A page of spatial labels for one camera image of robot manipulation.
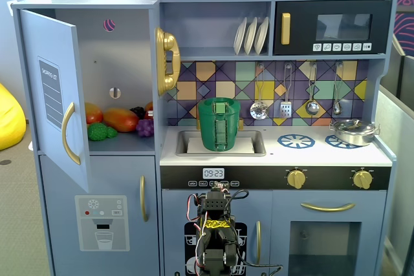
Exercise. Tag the blue fridge door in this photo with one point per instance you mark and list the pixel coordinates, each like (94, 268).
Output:
(32, 95)

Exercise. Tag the grey office partition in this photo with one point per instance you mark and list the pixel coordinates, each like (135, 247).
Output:
(401, 159)

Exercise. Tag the black microwave door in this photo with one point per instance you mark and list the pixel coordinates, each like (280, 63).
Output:
(300, 30)

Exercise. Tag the grey toy sink basin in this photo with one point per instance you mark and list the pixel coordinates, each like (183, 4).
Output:
(182, 143)

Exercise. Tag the metal ladle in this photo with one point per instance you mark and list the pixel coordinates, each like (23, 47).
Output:
(312, 107)

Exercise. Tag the blue toy kitchen unit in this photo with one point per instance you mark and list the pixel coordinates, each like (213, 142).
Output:
(323, 156)

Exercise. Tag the steel pot lid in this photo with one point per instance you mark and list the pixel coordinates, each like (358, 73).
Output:
(351, 125)

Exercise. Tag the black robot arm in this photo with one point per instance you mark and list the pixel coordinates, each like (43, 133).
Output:
(216, 205)

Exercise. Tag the blue oven door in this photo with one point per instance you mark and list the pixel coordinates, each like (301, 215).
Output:
(281, 218)

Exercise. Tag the green plastic container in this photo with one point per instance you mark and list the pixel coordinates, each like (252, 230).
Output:
(207, 133)

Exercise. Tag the green bumpy toy vegetable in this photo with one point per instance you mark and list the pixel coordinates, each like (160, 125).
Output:
(97, 132)

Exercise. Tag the blue freezer door with dispenser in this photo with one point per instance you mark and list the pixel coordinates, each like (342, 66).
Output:
(64, 179)

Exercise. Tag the purple toy grapes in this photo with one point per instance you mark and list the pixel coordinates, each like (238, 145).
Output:
(145, 128)

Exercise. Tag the small red orange toy fruit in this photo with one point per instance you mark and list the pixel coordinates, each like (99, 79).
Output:
(93, 113)

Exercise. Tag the large orange toy mango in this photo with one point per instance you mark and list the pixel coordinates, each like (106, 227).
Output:
(121, 120)

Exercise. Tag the yellow bean bag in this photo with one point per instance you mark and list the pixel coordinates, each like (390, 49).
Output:
(9, 121)

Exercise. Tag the blue dishwasher door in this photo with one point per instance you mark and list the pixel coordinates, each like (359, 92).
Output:
(171, 224)

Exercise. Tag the dark toy blackberry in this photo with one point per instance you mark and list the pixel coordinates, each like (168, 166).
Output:
(138, 112)

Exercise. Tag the steel cooking pot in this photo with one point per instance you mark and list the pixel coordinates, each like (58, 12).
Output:
(354, 138)

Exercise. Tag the metal skimmer spoon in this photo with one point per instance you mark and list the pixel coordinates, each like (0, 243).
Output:
(258, 111)

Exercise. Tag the gold stove knob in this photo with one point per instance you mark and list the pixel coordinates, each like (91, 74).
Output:
(362, 179)
(296, 179)

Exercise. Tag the black floor disc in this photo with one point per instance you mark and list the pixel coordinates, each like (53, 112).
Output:
(4, 162)

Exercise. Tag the metal slotted spatula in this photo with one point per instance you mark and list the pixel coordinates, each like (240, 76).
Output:
(285, 110)

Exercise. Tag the white toy plate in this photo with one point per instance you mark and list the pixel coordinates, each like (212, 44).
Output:
(250, 37)
(239, 37)
(261, 35)

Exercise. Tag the gold toy telephone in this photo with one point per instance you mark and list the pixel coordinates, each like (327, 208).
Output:
(168, 43)

